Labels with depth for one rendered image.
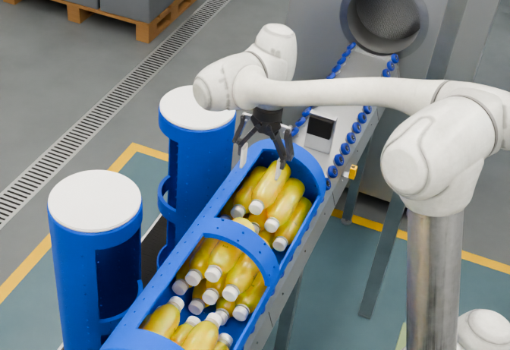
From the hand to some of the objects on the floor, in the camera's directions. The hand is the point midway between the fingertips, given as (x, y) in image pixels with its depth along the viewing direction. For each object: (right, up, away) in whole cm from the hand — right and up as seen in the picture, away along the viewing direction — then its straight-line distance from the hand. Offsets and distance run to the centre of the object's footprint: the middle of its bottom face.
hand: (260, 165), depth 191 cm
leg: (+8, -85, +107) cm, 137 cm away
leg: (+46, -31, +180) cm, 188 cm away
